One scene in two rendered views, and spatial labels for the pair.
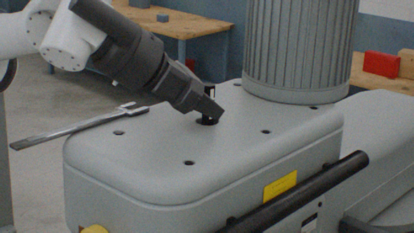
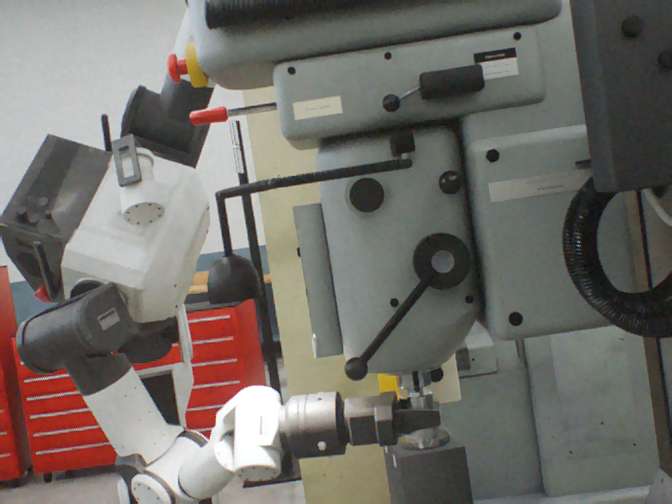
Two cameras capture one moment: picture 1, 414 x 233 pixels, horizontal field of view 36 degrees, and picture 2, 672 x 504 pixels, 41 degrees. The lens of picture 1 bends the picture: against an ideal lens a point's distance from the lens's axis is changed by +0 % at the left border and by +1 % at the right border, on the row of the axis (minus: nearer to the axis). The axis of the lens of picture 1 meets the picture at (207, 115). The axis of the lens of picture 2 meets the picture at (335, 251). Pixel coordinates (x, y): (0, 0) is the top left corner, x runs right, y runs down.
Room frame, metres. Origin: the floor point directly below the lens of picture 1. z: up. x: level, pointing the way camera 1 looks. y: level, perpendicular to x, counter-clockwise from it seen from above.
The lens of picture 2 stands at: (0.08, -0.91, 1.55)
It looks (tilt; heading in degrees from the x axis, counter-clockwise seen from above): 3 degrees down; 50
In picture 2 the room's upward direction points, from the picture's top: 9 degrees counter-clockwise
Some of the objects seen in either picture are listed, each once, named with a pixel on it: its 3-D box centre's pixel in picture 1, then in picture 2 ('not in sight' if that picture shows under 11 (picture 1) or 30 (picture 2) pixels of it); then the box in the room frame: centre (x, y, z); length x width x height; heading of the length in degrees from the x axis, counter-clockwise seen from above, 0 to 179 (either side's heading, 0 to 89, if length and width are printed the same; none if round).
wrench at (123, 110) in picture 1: (82, 124); not in sight; (0.89, 0.19, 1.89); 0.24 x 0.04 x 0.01; 140
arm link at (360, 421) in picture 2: not in sight; (354, 422); (0.88, 0.07, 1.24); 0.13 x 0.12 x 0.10; 43
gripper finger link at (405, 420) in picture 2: not in sight; (417, 420); (0.92, -0.02, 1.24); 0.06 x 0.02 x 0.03; 133
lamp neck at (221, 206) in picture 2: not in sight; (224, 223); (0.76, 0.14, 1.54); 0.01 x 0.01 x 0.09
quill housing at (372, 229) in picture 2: not in sight; (398, 249); (0.94, 0.00, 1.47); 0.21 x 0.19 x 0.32; 50
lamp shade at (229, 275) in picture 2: not in sight; (232, 277); (0.76, 0.14, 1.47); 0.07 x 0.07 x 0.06
